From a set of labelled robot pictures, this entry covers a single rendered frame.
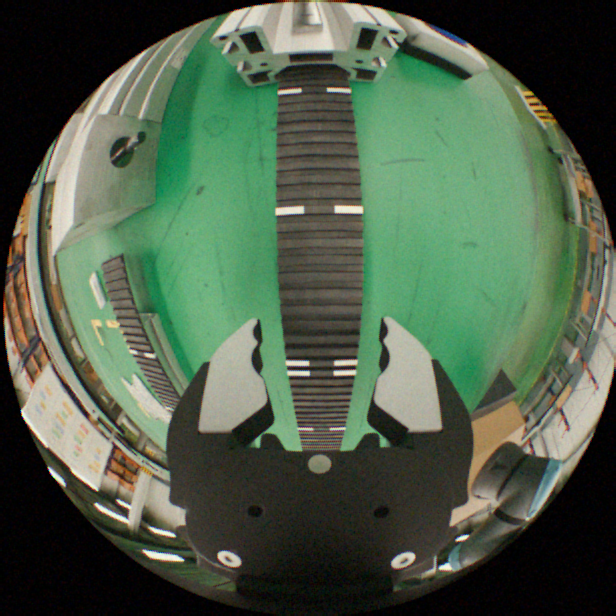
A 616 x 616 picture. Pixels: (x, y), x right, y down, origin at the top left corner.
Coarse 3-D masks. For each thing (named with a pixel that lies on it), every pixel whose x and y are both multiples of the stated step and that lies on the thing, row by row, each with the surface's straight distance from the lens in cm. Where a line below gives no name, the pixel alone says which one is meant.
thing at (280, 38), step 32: (224, 32) 14; (256, 32) 14; (288, 32) 19; (320, 32) 19; (352, 32) 14; (384, 32) 14; (256, 64) 17; (288, 64) 17; (352, 64) 17; (384, 64) 17
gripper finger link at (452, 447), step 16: (448, 384) 9; (448, 400) 8; (448, 416) 8; (464, 416) 8; (416, 432) 7; (432, 432) 8; (448, 432) 8; (464, 432) 8; (416, 448) 7; (432, 448) 7; (448, 448) 7; (464, 448) 8; (448, 464) 7; (464, 464) 7; (464, 480) 7; (464, 496) 7
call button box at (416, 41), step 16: (400, 16) 29; (416, 32) 24; (432, 32) 25; (416, 48) 26; (432, 48) 26; (448, 48) 25; (464, 48) 27; (448, 64) 28; (464, 64) 27; (480, 64) 27
